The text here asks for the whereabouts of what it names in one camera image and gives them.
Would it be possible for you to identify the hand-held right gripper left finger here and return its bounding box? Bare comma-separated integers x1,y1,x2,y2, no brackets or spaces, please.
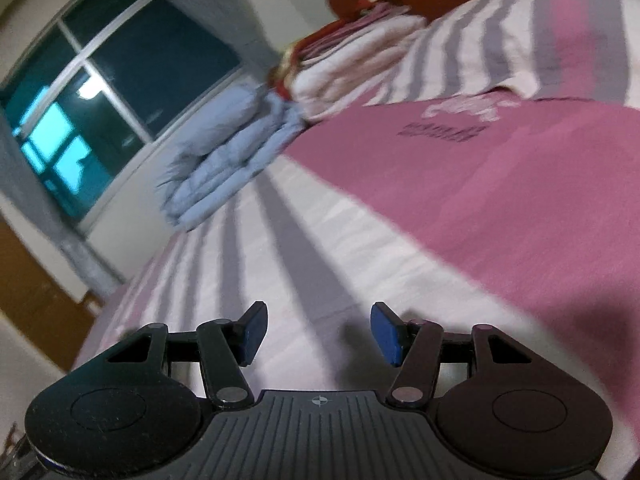
80,301,269,407

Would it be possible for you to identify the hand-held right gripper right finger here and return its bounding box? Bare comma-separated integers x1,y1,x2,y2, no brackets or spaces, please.
370,301,561,407

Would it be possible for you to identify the bed with striped pink sheet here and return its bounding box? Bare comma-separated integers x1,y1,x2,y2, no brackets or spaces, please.
75,87,640,480

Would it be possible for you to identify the folded light blue duvet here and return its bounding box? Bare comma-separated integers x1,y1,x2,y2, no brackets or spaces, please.
155,85,304,234

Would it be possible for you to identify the brown wooden door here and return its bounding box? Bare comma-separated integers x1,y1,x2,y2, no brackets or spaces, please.
0,214,107,377

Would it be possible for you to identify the grey curtain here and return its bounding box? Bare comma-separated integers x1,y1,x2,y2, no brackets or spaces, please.
150,0,283,78
0,110,127,302

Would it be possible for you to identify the folded white quilt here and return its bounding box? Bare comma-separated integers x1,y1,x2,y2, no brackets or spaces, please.
292,14,432,124

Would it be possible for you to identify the folded red patterned blanket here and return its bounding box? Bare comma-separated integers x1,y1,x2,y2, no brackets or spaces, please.
267,0,387,105

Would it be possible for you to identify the sliding glass window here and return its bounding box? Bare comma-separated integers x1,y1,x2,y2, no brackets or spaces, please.
0,0,253,233

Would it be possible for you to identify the folded pink sheet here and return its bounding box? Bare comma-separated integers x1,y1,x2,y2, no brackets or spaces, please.
300,2,416,63

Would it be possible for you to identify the striped pillow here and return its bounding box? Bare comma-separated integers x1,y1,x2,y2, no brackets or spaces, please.
387,0,640,109

